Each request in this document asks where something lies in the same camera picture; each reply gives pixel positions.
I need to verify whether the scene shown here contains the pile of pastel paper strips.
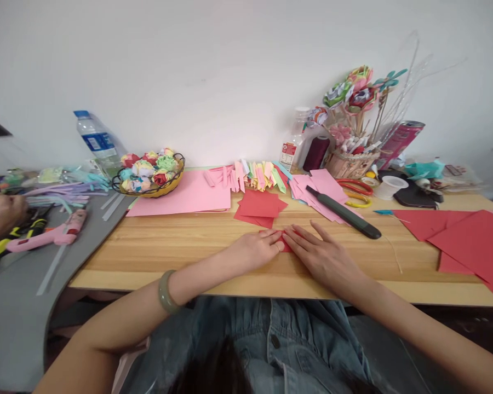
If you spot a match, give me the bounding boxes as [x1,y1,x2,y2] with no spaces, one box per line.
[22,164,112,214]

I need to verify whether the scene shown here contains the black wire basket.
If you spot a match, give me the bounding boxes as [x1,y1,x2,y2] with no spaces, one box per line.
[111,152,186,199]

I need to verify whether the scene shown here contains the small red paper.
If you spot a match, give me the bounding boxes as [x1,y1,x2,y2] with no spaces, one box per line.
[257,224,309,253]

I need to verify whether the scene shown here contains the person's left fingers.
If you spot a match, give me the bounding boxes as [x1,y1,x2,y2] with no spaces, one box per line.
[254,229,291,254]

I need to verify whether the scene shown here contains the stack of red paper squares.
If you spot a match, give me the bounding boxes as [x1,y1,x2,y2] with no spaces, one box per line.
[233,188,289,230]

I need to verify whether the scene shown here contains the pile of folded pastel strips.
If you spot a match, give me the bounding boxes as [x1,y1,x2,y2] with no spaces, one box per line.
[203,158,293,194]

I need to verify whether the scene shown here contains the pink glue gun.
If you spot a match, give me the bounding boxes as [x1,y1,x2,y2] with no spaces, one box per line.
[4,208,88,253]

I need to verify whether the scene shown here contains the thin beige string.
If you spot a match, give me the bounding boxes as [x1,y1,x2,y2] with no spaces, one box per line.
[380,234,404,275]

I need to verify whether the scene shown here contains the person's body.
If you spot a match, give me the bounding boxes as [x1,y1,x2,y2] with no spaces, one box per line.
[111,296,395,394]

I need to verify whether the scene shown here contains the black utility knife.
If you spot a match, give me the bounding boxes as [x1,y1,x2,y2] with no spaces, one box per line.
[305,185,382,240]

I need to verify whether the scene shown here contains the person's right index finger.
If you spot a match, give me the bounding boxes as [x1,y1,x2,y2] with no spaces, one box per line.
[281,236,311,260]

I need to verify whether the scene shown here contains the person's right little finger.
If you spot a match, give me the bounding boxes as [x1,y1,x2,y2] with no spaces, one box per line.
[310,219,336,248]

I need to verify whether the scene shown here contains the person's right middle finger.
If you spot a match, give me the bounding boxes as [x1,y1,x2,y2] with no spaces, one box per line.
[284,230,316,254]

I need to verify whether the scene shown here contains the person's left hand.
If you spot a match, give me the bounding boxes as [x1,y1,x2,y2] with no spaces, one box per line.
[225,229,291,275]

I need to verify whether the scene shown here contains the blue tipped pin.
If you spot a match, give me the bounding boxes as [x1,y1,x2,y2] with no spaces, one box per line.
[372,209,411,224]

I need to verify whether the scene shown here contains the person's right ring finger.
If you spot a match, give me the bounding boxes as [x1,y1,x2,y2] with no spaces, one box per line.
[290,224,323,248]

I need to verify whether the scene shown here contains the red handled scissors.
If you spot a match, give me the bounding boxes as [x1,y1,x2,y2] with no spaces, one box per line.
[336,178,375,197]

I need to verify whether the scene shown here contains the clear plastic stems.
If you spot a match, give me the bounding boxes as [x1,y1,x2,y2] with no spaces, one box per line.
[376,27,470,142]

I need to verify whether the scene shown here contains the clear plastic bags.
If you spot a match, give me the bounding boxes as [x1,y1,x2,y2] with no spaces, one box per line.
[429,163,493,194]

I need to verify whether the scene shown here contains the person's right hand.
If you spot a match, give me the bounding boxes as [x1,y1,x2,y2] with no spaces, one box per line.
[281,219,367,289]

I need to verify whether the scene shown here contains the white paper strip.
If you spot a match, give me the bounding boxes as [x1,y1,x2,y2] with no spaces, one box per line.
[36,244,68,297]
[101,192,121,222]

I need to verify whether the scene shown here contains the pile of paper roses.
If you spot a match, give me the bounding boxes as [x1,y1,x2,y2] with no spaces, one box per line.
[119,147,182,193]

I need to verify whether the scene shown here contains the white plastic cup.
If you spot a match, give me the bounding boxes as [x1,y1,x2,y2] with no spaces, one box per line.
[379,175,410,201]

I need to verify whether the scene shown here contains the teal paper piece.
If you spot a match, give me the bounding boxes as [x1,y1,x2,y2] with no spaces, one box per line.
[403,158,445,181]

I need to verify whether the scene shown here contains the yellow black pliers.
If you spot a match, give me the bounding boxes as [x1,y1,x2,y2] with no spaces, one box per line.
[0,204,54,265]

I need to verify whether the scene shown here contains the bunch of paper flowers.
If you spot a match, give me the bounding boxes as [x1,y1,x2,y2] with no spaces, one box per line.
[305,65,408,159]

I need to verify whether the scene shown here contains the yellow handled scissors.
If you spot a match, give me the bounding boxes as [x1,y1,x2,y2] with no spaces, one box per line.
[344,194,373,208]

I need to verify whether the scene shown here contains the person's right thumb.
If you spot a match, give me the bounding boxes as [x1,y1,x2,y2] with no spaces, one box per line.
[292,248,316,273]

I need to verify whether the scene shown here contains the pink metal can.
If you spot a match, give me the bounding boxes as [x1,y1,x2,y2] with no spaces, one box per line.
[380,119,426,171]

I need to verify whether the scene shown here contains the woven basket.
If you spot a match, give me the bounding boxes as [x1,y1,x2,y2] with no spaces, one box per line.
[324,142,382,179]

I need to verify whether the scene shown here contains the clear water bottle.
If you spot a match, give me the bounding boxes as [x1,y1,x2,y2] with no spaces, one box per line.
[73,109,123,178]

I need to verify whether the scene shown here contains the large pink paper sheets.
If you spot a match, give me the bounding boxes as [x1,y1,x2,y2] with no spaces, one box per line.
[125,169,232,217]

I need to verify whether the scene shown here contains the maroon thread spool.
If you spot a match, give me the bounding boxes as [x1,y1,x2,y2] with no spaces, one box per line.
[302,135,332,172]

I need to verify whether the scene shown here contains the clear bottle with red label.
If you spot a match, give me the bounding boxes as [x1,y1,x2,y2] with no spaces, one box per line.
[278,106,313,173]

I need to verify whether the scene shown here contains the pile of pink paper squares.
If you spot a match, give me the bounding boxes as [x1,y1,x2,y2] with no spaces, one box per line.
[288,169,364,227]

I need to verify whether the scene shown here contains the large red paper sheets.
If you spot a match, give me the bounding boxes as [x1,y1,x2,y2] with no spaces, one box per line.
[391,209,493,309]

